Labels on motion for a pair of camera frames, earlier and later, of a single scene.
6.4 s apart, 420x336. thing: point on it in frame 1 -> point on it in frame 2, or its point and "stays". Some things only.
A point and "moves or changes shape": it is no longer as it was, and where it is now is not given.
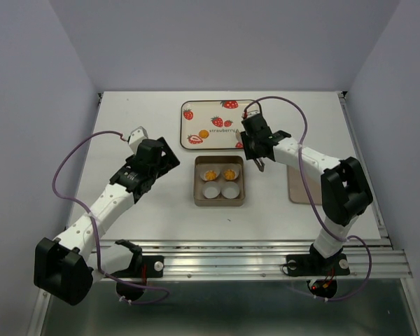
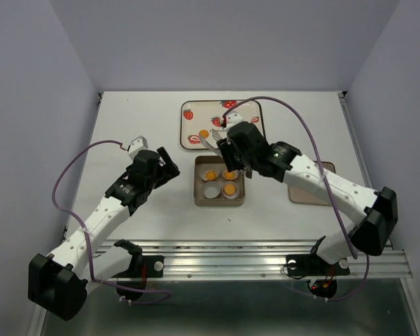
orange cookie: x=211 y=175 stays
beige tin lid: x=297 y=193 stays
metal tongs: x=259 y=162 moves or changes shape
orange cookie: x=204 y=134 stays
